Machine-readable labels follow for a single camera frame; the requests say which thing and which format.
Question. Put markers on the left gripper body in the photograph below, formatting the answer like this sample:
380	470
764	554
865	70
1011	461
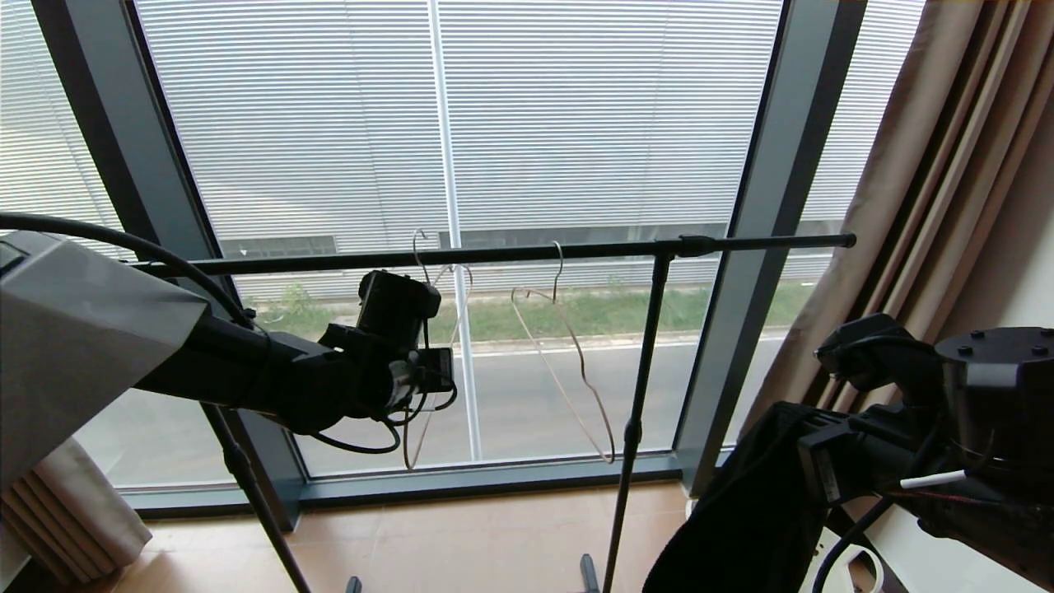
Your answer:
428	375

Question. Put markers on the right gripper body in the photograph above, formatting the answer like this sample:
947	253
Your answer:
852	461

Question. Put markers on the pink clothes hanger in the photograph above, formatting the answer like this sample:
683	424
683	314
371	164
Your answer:
576	342
451	325

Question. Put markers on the black shorts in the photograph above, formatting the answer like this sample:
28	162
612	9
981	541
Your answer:
741	511

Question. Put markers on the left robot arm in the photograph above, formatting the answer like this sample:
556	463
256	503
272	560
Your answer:
82	346

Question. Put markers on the white laundry basket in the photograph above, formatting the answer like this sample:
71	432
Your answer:
690	509

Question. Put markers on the black clothes rack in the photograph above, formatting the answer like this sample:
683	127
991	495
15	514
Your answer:
617	248

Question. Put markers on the brown curtain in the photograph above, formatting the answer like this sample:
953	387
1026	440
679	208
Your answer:
906	206
74	511

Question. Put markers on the window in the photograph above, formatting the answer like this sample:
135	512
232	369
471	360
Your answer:
329	123

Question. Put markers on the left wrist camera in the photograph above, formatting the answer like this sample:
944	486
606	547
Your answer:
397	301

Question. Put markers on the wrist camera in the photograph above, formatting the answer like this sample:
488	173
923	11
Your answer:
865	350
397	301

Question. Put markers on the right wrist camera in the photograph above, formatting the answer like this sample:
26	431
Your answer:
865	350

